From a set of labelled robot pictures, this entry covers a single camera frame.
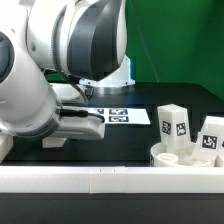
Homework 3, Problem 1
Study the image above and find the white U-shaped fence frame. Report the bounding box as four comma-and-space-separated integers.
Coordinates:
0, 135, 224, 194

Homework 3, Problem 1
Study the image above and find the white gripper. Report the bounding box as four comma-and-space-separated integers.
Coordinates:
53, 106, 105, 140

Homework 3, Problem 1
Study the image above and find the white sheet with tags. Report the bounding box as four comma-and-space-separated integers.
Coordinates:
90, 108, 151, 125

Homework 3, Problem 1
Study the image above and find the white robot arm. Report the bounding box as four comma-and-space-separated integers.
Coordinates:
0, 0, 127, 139

